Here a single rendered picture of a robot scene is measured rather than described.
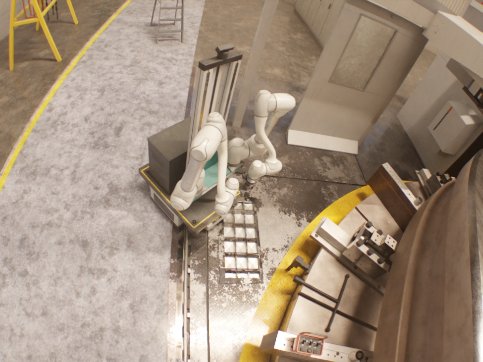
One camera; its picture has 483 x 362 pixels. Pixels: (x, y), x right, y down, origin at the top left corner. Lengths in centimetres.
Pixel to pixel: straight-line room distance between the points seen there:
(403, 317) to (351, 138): 316
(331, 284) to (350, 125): 250
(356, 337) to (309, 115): 289
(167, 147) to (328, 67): 220
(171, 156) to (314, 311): 187
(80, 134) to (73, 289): 207
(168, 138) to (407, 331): 245
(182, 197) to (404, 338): 184
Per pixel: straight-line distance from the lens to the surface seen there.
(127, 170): 335
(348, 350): 229
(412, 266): 230
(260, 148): 239
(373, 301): 300
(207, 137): 150
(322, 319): 263
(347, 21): 336
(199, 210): 265
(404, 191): 354
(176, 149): 240
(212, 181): 236
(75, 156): 366
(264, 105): 193
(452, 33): 346
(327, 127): 421
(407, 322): 209
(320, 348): 204
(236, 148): 231
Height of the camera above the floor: 259
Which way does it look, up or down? 51 degrees down
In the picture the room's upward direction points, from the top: 20 degrees clockwise
